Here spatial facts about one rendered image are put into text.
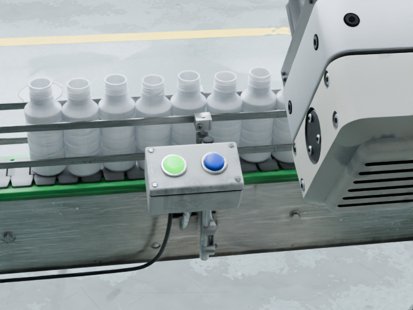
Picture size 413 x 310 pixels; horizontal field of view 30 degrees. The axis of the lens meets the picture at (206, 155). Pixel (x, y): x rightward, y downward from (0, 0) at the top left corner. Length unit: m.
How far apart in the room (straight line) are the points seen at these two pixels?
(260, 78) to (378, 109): 0.84
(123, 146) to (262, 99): 0.24
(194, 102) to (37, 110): 0.25
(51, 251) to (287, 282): 1.34
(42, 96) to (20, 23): 3.08
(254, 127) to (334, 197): 0.81
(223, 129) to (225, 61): 2.59
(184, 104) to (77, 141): 0.18
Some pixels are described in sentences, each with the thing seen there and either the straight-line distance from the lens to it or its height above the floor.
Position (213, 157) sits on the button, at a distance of 1.14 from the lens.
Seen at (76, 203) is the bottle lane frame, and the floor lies 0.96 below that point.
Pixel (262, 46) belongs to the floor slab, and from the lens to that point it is 4.04.
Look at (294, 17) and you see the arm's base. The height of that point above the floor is 1.55.
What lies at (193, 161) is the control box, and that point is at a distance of 1.14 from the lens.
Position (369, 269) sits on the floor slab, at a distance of 2.69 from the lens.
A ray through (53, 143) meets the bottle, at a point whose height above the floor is 1.07.
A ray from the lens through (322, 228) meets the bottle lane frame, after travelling 1.43.
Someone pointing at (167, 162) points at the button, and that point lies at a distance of 1.13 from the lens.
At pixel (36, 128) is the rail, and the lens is 1.25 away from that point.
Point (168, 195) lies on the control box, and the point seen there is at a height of 1.08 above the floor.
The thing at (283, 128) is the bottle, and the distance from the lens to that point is 1.31.
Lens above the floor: 1.76
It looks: 34 degrees down
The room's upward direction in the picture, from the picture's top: 2 degrees clockwise
